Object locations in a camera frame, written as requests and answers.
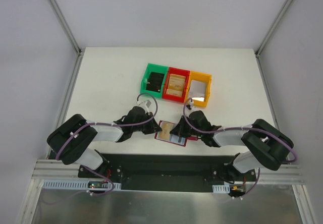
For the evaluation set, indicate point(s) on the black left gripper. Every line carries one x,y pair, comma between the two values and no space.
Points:
150,124

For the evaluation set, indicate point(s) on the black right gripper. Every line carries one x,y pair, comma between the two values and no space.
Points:
184,127

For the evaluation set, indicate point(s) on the red leather card holder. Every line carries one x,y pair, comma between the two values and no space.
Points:
176,140

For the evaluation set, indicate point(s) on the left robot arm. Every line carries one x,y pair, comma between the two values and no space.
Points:
70,142

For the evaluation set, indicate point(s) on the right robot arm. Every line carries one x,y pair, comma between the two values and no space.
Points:
267,146

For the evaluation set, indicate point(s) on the black VIP card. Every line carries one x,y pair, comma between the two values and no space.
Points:
155,81

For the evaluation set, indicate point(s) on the gold VIP card lower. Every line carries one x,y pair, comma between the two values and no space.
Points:
174,92

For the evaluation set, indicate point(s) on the gold vip card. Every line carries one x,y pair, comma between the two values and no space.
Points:
176,81
174,92

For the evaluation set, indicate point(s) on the silver VIP card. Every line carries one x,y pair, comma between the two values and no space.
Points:
197,90

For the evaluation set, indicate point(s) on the gold VIP card upper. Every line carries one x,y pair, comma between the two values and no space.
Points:
176,81

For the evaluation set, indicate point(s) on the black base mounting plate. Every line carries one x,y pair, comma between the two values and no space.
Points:
172,184

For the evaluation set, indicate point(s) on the green plastic bin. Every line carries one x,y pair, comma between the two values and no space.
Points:
153,68

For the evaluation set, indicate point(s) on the red plastic bin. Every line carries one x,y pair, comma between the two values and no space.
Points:
176,71

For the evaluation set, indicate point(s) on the yellow plastic bin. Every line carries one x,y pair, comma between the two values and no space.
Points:
203,77

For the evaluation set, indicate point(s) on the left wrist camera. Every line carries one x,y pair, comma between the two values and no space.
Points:
144,104

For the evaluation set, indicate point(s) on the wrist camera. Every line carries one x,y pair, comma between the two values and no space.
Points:
144,104
190,104

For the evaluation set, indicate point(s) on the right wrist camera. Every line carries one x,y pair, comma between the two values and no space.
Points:
190,104

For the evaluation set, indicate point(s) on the right white cable duct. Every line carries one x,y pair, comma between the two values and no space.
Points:
221,189

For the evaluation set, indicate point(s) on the white cable duct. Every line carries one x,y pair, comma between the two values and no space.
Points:
77,185
221,189

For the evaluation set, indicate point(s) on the left white cable duct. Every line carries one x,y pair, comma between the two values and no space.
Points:
77,185

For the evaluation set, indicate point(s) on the left aluminium frame post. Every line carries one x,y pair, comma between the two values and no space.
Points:
65,26

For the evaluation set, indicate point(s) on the aluminium frame post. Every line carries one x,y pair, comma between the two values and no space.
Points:
65,26
273,27

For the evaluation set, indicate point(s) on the right aluminium frame post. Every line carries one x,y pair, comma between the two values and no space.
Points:
273,27

